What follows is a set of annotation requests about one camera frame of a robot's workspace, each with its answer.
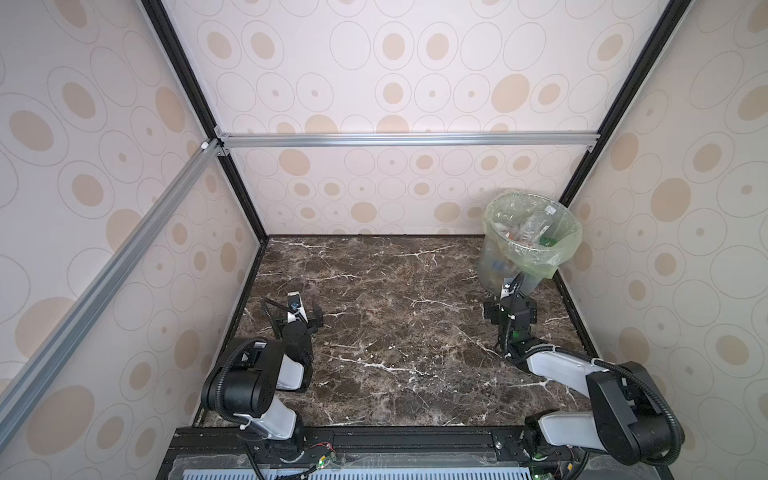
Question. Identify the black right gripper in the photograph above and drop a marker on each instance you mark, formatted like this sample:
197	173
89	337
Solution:
495	310

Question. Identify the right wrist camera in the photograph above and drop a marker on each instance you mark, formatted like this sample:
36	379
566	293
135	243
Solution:
509	291

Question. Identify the diagonal aluminium left rail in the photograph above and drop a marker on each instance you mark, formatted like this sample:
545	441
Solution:
40	371

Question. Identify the horizontal aluminium back rail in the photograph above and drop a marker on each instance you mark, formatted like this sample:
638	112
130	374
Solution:
439	139

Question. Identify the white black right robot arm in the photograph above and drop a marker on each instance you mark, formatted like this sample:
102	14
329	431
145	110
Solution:
629	419

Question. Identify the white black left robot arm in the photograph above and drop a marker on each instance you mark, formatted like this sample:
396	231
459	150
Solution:
241	388

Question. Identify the mesh bin with green liner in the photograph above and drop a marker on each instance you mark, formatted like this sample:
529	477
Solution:
502	258

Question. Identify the large clear square bottle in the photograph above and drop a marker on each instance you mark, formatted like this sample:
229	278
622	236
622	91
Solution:
537	224

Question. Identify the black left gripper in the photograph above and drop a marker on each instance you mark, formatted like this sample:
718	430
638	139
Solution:
276	323

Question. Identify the black right corner post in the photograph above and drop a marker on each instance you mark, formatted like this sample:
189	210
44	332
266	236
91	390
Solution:
648	56

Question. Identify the black corner post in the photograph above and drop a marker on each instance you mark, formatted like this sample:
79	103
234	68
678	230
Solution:
648	56
161	23

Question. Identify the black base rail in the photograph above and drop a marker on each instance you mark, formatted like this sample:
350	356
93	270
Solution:
339	452

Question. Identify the green sprite bottle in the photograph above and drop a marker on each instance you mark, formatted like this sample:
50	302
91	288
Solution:
546	241

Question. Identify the black left corner post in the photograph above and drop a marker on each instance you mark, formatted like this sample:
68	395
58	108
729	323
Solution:
161	23

